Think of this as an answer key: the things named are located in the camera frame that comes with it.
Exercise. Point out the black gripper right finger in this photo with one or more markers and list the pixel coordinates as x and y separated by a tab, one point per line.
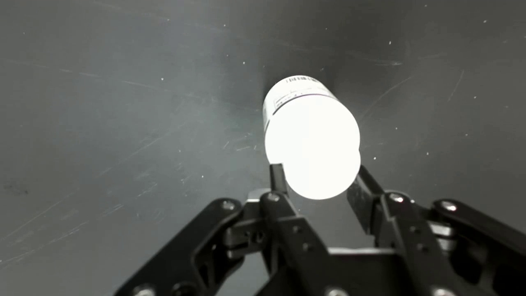
448	248

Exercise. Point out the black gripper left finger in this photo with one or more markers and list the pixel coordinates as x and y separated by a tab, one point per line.
205	253

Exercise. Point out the white plastic bottle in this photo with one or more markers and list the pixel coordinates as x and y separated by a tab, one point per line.
313	135

